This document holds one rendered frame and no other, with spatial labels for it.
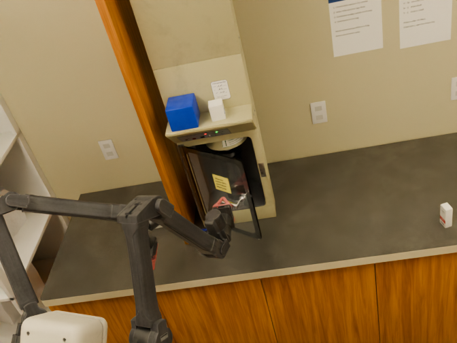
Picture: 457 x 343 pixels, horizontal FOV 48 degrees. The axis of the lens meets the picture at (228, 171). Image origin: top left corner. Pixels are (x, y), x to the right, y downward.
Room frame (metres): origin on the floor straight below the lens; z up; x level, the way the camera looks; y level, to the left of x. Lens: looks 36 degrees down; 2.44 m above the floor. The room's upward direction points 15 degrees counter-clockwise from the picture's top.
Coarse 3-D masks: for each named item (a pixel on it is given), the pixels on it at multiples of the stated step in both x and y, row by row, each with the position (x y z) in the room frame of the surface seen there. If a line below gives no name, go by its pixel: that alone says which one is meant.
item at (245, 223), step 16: (192, 160) 1.68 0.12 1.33; (208, 160) 1.62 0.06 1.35; (224, 160) 1.56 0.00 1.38; (240, 160) 1.51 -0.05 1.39; (192, 176) 1.70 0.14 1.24; (208, 176) 1.64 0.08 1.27; (224, 176) 1.57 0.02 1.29; (240, 176) 1.52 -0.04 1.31; (208, 192) 1.65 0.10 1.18; (224, 192) 1.59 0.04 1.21; (240, 192) 1.53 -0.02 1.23; (208, 208) 1.68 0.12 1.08; (240, 208) 1.55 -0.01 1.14; (240, 224) 1.57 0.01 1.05; (256, 224) 1.50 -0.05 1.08
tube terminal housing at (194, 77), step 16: (192, 64) 1.70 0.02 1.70; (208, 64) 1.70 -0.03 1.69; (224, 64) 1.69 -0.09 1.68; (240, 64) 1.68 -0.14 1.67; (160, 80) 1.73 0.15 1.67; (176, 80) 1.72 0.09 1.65; (192, 80) 1.71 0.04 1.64; (208, 80) 1.70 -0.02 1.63; (240, 80) 1.68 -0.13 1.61; (208, 96) 1.70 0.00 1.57; (240, 96) 1.68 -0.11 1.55; (256, 128) 1.67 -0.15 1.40; (192, 144) 1.72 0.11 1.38; (256, 144) 1.68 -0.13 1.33; (256, 160) 1.68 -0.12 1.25; (272, 192) 1.74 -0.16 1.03; (256, 208) 1.69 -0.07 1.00; (272, 208) 1.68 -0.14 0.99
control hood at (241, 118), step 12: (228, 108) 1.68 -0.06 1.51; (240, 108) 1.66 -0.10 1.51; (252, 108) 1.66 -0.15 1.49; (204, 120) 1.64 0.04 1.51; (228, 120) 1.59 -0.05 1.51; (240, 120) 1.57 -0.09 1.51; (252, 120) 1.56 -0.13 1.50; (168, 132) 1.63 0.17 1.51; (180, 132) 1.61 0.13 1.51; (192, 132) 1.60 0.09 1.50; (204, 132) 1.61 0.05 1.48
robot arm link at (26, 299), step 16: (0, 208) 1.36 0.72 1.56; (16, 208) 1.39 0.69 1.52; (0, 224) 1.33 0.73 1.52; (0, 240) 1.30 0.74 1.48; (0, 256) 1.27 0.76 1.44; (16, 256) 1.28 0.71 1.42; (16, 272) 1.24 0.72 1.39; (16, 288) 1.21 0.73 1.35; (32, 288) 1.22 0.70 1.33; (32, 304) 1.17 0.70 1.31
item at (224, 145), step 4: (224, 140) 1.72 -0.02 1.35; (228, 140) 1.72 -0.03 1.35; (232, 140) 1.72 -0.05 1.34; (236, 140) 1.72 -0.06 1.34; (240, 140) 1.73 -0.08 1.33; (244, 140) 1.74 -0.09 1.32; (208, 144) 1.77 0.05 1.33; (212, 144) 1.75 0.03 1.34; (216, 144) 1.73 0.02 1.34; (220, 144) 1.72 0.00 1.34; (224, 144) 1.72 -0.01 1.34; (228, 144) 1.72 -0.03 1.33; (232, 144) 1.72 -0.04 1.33; (236, 144) 1.72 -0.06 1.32; (212, 148) 1.74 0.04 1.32; (216, 148) 1.73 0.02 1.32; (220, 148) 1.72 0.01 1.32; (224, 148) 1.71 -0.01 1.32; (228, 148) 1.71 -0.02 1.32
